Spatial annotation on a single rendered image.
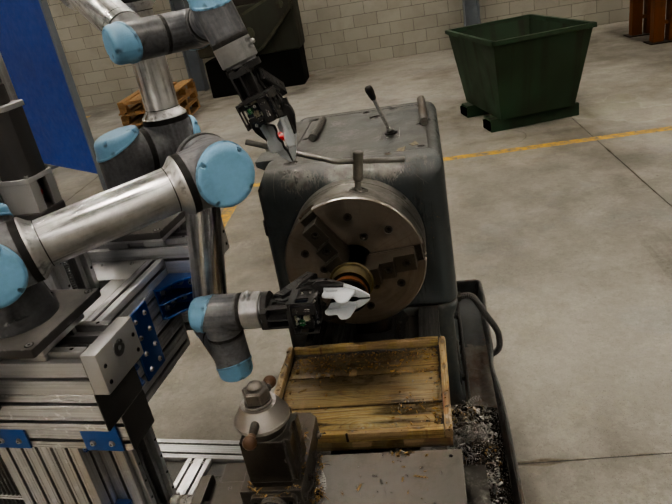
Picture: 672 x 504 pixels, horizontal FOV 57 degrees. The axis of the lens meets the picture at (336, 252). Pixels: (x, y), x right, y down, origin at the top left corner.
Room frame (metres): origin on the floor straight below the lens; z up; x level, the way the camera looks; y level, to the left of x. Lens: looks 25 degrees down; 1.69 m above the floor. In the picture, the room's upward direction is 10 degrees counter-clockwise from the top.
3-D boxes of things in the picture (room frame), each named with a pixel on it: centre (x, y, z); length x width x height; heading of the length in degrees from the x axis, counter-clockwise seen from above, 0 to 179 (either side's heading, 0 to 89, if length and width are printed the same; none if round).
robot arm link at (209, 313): (1.12, 0.26, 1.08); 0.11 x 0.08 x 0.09; 78
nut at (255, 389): (0.72, 0.14, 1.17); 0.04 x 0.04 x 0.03
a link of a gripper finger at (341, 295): (1.06, 0.00, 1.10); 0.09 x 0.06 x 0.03; 78
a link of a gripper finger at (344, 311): (1.06, 0.00, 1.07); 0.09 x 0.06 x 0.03; 78
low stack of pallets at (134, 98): (9.30, 2.12, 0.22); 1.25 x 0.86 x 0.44; 174
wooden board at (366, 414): (1.04, 0.00, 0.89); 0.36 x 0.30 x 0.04; 79
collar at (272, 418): (0.72, 0.14, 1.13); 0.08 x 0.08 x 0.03
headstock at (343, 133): (1.68, -0.10, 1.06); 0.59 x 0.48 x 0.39; 169
